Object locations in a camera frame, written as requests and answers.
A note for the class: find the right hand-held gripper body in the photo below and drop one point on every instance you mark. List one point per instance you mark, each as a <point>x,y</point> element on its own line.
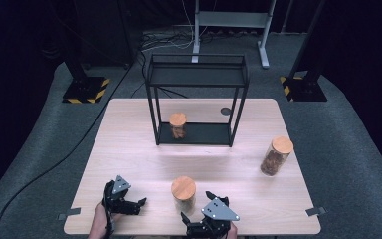
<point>219,210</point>

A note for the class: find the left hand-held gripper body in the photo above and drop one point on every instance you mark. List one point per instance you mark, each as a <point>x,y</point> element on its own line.
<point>121,186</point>

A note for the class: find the black metal shelf rack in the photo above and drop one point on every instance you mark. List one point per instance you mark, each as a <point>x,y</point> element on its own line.
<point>209,133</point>

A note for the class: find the short glass jar wooden lid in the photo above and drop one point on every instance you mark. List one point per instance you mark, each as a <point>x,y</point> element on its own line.
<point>178,119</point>

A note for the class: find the tall glass jar wooden lid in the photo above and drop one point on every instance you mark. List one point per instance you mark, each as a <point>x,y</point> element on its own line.
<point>282,145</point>

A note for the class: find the person's right hand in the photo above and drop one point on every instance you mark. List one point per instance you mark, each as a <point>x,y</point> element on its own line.
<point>232,232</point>

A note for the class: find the person's left hand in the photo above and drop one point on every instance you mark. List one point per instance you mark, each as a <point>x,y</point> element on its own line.
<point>101,215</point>

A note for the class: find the grey tape piece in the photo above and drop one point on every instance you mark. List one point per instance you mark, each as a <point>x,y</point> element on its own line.
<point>315,211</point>
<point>69,213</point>

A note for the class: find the round dark table grommet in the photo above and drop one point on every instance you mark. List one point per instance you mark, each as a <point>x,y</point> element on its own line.
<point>225,111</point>

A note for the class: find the black stand with striped base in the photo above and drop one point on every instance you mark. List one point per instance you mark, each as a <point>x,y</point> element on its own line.
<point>84,90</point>
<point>306,89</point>

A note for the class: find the black cabinet on casters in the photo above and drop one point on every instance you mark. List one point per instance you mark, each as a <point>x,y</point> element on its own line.
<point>106,33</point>

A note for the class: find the grey metal stand frame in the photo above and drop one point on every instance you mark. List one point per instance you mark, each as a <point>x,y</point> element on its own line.
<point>232,19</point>

